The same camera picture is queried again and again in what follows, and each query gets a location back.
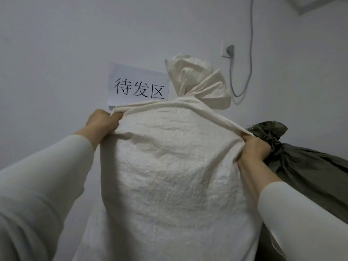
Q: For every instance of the person's left hand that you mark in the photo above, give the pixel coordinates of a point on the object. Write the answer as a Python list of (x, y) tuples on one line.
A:
[(100, 122)]

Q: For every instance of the person's right forearm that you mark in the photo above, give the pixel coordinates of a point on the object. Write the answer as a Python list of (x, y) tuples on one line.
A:
[(285, 214)]

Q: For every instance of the white paper wall sign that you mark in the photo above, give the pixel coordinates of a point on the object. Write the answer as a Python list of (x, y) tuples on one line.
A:
[(137, 85)]

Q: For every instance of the white wall socket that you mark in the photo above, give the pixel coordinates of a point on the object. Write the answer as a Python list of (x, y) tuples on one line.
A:
[(224, 48)]

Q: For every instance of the person's right hand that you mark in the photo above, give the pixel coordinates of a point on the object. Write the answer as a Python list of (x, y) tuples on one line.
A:
[(254, 149)]

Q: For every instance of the person's left fingers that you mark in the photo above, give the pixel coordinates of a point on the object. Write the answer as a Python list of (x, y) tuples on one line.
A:
[(115, 116)]

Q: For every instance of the white woven sack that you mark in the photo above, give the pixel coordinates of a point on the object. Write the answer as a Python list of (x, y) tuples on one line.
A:
[(174, 173)]

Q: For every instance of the dark green woven sack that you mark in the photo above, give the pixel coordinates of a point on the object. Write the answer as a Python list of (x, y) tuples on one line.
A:
[(307, 171)]

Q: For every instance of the person's right fingers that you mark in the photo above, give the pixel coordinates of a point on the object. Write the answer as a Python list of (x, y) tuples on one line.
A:
[(246, 139)]

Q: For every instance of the person's left forearm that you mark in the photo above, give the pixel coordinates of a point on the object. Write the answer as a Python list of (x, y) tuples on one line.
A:
[(40, 192)]

